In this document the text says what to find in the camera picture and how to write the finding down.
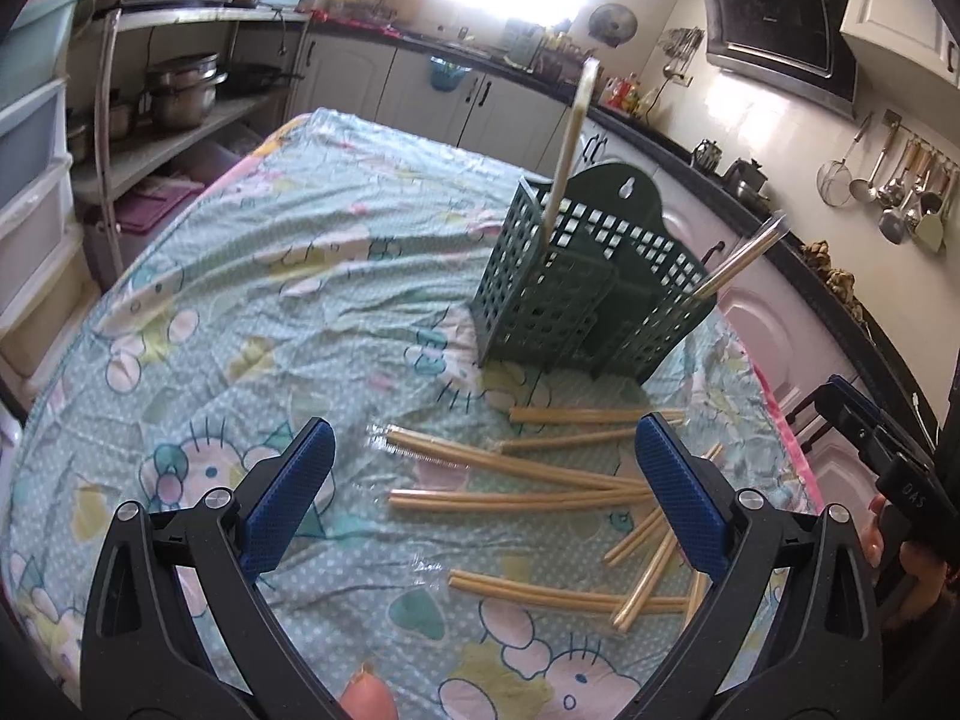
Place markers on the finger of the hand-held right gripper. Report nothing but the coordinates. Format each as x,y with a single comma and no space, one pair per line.
851,409

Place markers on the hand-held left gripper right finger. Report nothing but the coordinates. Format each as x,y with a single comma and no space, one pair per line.
679,495

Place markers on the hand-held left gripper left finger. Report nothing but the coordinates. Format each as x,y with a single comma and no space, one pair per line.
292,495

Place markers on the pile of chopsticks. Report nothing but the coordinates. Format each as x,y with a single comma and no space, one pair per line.
525,499

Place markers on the bamboo chopstick pair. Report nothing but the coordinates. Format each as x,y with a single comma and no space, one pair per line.
739,256
568,150

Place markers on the green plastic utensil holder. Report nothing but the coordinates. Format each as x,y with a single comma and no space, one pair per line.
540,292

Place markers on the bunch of hanging steel utensils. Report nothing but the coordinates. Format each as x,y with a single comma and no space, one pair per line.
681,51

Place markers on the person's right hand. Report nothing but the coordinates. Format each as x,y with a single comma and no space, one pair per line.
872,532

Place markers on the person's left hand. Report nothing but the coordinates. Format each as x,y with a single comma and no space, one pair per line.
367,699

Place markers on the pink fleece blanket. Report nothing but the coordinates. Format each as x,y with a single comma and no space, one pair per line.
784,427

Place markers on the ginger root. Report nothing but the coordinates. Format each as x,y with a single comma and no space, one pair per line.
829,266

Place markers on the cartoon printed tablecloth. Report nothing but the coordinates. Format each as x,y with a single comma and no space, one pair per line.
262,330

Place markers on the row of hanging ladles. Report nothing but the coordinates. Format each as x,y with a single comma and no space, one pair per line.
896,221

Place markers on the steel kettle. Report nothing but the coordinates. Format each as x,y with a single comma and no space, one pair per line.
746,178

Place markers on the small steel teapot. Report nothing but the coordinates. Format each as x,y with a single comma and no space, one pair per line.
705,155

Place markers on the purple plastic tray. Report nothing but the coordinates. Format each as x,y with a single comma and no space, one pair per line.
154,206

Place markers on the metal shelf rack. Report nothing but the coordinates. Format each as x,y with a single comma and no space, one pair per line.
187,131

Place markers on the row of condiment bottles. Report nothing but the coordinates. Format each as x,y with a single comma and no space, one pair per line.
626,96

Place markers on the black range hood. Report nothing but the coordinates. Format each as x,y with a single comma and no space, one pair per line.
780,30

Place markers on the steel cooking pot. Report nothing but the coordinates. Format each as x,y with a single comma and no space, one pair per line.
184,106
184,69

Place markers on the white upper cabinet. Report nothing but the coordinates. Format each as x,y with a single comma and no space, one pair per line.
900,7

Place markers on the pastel plastic drawer unit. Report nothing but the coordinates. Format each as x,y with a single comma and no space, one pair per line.
30,187

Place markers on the small dark pot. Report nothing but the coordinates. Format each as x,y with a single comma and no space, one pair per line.
118,118

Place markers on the black frying pan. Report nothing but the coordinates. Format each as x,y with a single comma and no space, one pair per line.
251,79

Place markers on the blue hanging bin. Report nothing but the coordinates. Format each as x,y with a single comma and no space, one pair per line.
448,75

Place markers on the red cloth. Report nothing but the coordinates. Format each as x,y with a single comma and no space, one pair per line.
352,21

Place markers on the round wall fan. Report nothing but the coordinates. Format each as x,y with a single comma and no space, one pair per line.
611,24

